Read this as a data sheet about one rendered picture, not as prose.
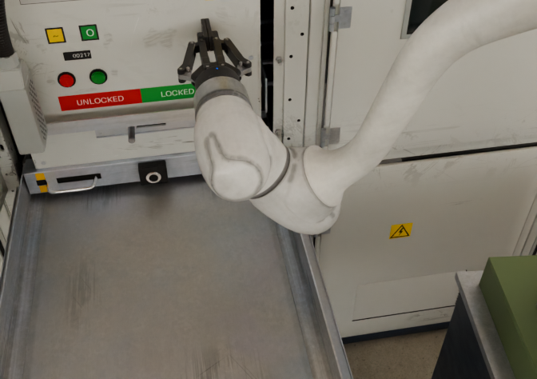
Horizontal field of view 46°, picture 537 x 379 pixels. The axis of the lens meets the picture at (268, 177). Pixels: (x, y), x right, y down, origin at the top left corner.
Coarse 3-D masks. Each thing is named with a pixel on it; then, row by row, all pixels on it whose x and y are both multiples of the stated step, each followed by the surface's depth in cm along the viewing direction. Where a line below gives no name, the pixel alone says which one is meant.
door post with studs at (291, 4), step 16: (288, 0) 123; (304, 0) 124; (288, 16) 126; (304, 16) 126; (288, 32) 128; (304, 32) 129; (288, 48) 131; (304, 48) 131; (288, 64) 133; (304, 64) 134; (288, 80) 136; (304, 80) 137; (288, 96) 139; (288, 112) 142; (288, 128) 145; (288, 144) 148
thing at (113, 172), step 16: (32, 160) 137; (128, 160) 137; (144, 160) 137; (160, 160) 138; (176, 160) 139; (192, 160) 140; (32, 176) 135; (64, 176) 136; (80, 176) 137; (112, 176) 139; (128, 176) 140; (176, 176) 142; (32, 192) 138
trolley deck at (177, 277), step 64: (128, 192) 141; (192, 192) 141; (64, 256) 128; (128, 256) 128; (192, 256) 128; (256, 256) 128; (64, 320) 116; (128, 320) 116; (192, 320) 116; (256, 320) 116
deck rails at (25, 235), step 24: (24, 192) 135; (24, 216) 133; (24, 240) 130; (288, 240) 130; (24, 264) 126; (288, 264) 126; (24, 288) 121; (312, 288) 116; (0, 312) 110; (24, 312) 117; (312, 312) 117; (0, 336) 108; (24, 336) 113; (312, 336) 113; (0, 360) 107; (24, 360) 110; (312, 360) 110; (336, 360) 102
